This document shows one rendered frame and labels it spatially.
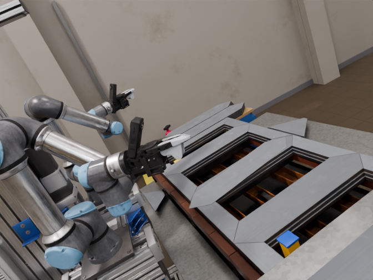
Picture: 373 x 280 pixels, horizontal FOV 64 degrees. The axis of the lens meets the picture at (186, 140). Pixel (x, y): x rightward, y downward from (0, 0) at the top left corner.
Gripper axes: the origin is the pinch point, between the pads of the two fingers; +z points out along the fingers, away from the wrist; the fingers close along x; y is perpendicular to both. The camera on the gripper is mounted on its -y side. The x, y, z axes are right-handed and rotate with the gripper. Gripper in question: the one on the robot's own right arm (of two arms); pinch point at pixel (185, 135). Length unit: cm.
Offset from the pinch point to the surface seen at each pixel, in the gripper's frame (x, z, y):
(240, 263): -21, -5, 61
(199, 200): -63, -25, 51
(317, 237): -0.5, 24.9, 40.9
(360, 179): -52, 51, 56
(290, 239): -20, 16, 55
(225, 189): -67, -11, 51
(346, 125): -266, 97, 110
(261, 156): -90, 12, 48
